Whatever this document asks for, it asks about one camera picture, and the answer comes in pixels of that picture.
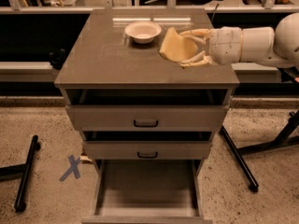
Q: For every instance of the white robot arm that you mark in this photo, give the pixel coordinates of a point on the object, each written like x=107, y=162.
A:
x=265, y=46

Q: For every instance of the dark round side table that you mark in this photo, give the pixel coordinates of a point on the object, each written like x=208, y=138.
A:
x=289, y=74

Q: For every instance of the black clamp knob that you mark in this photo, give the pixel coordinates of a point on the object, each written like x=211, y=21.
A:
x=57, y=59

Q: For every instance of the black middle drawer handle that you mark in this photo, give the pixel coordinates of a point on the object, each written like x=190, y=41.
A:
x=142, y=155

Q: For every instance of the black stand leg right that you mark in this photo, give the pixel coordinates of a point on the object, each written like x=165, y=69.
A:
x=283, y=139

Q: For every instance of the blue tape cross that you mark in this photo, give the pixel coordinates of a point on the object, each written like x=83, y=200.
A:
x=73, y=168

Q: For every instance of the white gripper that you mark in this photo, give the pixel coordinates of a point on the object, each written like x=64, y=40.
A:
x=225, y=45

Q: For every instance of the black drawer handle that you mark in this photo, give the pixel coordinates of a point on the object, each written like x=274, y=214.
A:
x=142, y=155
x=138, y=123

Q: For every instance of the black top drawer handle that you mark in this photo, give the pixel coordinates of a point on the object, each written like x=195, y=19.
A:
x=138, y=123

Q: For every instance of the black stand leg left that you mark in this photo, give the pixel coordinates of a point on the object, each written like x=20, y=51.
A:
x=21, y=171

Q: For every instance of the grey drawer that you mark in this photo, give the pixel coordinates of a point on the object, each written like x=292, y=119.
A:
x=147, y=192
x=182, y=118
x=169, y=145

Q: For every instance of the grey drawer cabinet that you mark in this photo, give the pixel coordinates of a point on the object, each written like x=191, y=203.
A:
x=109, y=68

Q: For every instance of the black stand leg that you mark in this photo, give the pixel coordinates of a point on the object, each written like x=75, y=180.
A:
x=283, y=139
x=21, y=171

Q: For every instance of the white bowl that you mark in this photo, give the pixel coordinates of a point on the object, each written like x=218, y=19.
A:
x=143, y=32

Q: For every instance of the grey top drawer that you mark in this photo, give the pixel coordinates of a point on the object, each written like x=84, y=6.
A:
x=182, y=118

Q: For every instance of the yellow sponge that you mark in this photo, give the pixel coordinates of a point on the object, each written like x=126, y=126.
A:
x=176, y=48

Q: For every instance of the grey middle drawer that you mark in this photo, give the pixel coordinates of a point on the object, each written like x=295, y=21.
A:
x=169, y=145

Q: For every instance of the grey bottom drawer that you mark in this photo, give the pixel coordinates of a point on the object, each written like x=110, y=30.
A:
x=147, y=192

